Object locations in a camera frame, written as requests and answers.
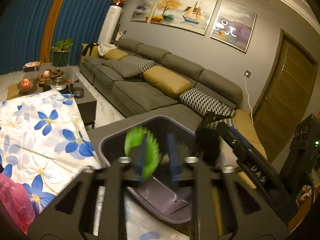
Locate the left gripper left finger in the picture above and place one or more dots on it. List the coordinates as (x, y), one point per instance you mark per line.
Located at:
(70, 215)

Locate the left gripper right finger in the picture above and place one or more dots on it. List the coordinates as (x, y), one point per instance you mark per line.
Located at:
(223, 206)

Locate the green foam net sleeve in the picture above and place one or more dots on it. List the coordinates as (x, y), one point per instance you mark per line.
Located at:
(143, 148)

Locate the grey plastic trash bin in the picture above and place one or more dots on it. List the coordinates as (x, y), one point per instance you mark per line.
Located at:
(160, 154)

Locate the large mustard corner cushion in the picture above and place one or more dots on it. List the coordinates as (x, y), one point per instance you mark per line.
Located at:
(244, 125)

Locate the patterned cushion near bin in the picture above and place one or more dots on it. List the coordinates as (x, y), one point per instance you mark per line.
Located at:
(202, 103)

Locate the pink translucent plastic bag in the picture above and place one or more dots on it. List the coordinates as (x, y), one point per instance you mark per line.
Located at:
(17, 203)

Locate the mustard cushion near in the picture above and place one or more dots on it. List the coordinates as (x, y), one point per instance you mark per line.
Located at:
(168, 82)

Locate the blue floral tablecloth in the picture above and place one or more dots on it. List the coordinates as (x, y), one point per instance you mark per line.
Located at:
(44, 144)

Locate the wooden door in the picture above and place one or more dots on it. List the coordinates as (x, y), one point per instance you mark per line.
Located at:
(285, 96)

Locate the grey sectional sofa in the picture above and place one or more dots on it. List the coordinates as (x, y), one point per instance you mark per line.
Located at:
(138, 78)

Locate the black white patterned cushion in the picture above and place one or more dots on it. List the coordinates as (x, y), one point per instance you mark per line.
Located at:
(139, 62)

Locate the grey cushion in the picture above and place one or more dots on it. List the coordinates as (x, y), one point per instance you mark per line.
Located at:
(124, 69)

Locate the purple sky painting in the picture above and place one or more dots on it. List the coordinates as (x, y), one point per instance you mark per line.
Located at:
(234, 25)

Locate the sailboat tree painting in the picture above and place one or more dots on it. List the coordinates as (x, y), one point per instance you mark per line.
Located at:
(189, 15)

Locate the mustard cushion far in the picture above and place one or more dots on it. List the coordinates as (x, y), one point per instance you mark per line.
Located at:
(115, 54)

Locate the white clothes on sofa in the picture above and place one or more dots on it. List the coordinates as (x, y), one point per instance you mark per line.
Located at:
(104, 48)

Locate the dark coffee table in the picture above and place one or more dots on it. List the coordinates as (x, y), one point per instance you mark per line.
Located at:
(87, 104)

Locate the glass fruit bowl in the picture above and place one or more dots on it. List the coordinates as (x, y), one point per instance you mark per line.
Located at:
(27, 86)

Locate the small landscape painting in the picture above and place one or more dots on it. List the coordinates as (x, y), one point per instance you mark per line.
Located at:
(142, 10)

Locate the white standing air conditioner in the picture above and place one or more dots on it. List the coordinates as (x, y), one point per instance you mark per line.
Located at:
(109, 24)

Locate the gift box on table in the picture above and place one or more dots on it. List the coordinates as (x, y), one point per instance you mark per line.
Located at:
(31, 66)

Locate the orange curtain strip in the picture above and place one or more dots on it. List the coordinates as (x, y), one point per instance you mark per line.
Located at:
(48, 32)

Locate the green potted plant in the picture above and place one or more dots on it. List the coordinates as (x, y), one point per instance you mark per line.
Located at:
(61, 50)

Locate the blue curtains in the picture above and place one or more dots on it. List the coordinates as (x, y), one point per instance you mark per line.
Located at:
(23, 21)

